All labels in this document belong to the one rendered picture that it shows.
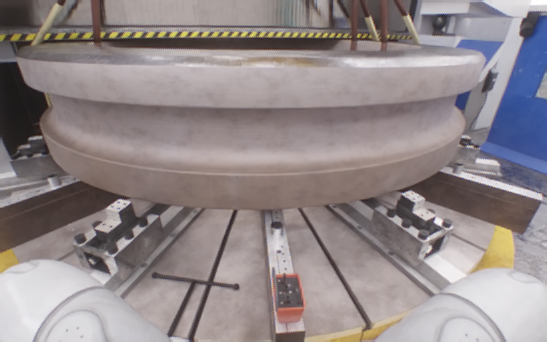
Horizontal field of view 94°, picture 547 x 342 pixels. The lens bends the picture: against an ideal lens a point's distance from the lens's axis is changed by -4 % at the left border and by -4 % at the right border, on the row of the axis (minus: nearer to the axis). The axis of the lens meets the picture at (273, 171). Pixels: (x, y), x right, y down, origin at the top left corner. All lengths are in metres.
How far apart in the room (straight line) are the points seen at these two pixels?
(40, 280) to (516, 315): 0.71
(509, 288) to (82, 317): 0.60
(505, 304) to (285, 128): 1.39
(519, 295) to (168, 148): 1.74
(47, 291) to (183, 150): 1.40
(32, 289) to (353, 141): 1.72
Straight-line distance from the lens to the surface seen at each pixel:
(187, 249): 2.37
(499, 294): 0.55
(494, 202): 3.19
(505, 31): 7.40
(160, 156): 1.89
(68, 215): 3.05
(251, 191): 1.69
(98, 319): 0.43
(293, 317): 1.39
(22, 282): 0.58
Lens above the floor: 1.89
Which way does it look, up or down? 28 degrees down
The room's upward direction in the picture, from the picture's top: 1 degrees clockwise
